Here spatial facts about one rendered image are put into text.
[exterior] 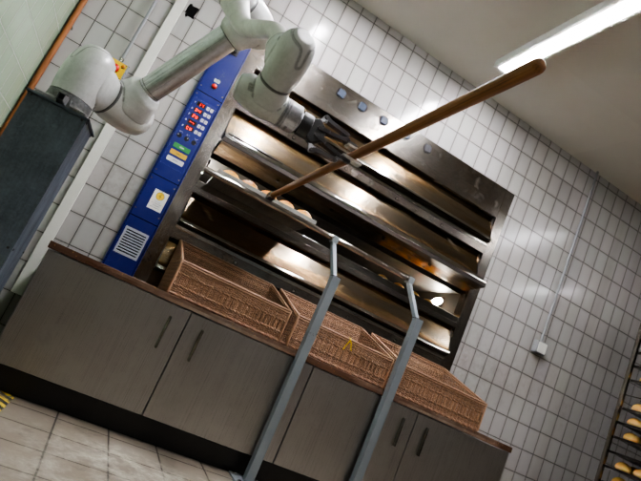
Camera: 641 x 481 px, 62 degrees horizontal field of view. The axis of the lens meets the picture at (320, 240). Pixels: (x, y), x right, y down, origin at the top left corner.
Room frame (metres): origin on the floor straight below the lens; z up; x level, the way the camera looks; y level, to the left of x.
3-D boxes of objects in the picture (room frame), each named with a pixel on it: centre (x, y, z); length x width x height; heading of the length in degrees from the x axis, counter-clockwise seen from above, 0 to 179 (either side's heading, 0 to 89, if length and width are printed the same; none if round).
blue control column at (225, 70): (3.58, 1.15, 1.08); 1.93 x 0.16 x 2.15; 18
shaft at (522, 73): (1.63, 0.03, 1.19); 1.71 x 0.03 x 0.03; 18
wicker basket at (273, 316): (2.59, 0.32, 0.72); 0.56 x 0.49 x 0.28; 109
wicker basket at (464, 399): (2.97, -0.82, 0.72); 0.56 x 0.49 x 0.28; 108
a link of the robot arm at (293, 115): (1.50, 0.23, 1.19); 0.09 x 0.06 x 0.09; 18
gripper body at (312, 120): (1.53, 0.16, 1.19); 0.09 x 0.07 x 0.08; 108
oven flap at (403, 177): (3.02, -0.14, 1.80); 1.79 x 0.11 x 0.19; 108
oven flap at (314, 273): (3.02, -0.14, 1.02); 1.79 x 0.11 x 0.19; 108
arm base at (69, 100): (1.83, 1.02, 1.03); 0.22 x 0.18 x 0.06; 16
